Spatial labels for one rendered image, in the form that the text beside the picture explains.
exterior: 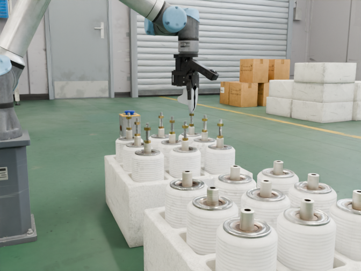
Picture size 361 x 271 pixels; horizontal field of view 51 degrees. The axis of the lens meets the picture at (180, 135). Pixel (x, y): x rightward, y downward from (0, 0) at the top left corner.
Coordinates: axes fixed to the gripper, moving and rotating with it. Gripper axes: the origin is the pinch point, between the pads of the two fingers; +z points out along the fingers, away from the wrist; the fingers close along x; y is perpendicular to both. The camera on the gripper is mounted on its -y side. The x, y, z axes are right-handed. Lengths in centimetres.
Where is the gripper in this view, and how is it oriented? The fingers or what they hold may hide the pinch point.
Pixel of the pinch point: (193, 108)
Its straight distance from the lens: 139.2
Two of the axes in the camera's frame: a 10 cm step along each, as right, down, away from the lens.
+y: -9.2, -0.7, 3.8
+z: 0.0, 9.8, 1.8
